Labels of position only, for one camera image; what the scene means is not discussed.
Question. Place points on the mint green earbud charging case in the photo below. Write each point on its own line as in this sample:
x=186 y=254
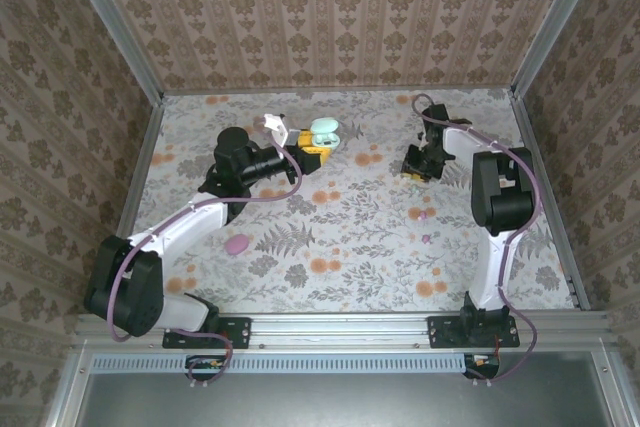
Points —
x=325 y=127

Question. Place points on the pink earbud charging case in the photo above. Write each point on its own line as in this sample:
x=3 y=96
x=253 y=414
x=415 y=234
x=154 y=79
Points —
x=236 y=244

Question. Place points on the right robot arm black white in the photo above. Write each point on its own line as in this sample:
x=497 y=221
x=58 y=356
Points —
x=500 y=197

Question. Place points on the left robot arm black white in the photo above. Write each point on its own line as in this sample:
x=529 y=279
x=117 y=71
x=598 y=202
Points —
x=180 y=227

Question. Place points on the floral patterned table cloth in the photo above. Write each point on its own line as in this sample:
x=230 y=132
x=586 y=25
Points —
x=350 y=257

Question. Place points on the black wiring terminal box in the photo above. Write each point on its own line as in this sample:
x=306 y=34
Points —
x=196 y=372
x=480 y=371

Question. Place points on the grey sheet metal panel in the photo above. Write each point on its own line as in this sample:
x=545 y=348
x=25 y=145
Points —
x=325 y=402

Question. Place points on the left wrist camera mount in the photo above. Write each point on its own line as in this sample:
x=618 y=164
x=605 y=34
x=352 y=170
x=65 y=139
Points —
x=275 y=123

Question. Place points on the aluminium side rail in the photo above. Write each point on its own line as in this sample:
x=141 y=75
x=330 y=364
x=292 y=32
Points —
x=537 y=157
x=137 y=172

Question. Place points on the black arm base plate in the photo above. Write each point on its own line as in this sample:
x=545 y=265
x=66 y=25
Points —
x=240 y=332
x=437 y=332

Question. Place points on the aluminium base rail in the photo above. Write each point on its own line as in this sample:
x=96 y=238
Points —
x=340 y=329

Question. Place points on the aluminium frame post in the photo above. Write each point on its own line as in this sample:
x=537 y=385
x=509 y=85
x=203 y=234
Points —
x=556 y=22
x=114 y=27

